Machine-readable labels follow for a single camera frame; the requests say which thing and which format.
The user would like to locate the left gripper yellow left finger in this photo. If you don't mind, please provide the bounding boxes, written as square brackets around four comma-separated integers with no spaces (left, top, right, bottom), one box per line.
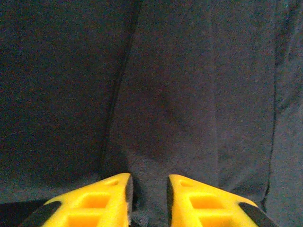
[20,173,134,227]

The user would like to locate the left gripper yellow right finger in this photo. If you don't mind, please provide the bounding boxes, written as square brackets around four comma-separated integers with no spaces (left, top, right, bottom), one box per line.
[167,174,277,227]

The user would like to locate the black t-shirt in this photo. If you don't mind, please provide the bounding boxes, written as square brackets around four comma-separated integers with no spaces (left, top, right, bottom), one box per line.
[0,0,303,227]

